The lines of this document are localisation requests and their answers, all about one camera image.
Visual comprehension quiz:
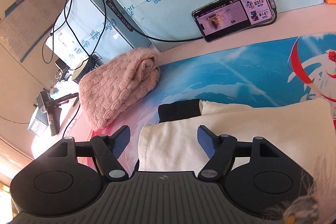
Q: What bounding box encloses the anime printed desk mat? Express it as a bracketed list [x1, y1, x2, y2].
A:
[104, 34, 335, 171]

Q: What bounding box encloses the black phone charging cable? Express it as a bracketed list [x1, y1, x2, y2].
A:
[41, 0, 277, 64]

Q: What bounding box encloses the black tripod stand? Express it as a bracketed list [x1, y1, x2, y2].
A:
[36, 90, 79, 136]

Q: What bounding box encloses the pink knitted sweater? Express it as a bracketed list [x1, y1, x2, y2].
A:
[79, 48, 160, 131]

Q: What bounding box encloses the white garment with black cuffs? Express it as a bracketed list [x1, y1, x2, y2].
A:
[138, 98, 335, 174]

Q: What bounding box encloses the smartphone with lit screen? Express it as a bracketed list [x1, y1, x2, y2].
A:
[191, 0, 277, 42]

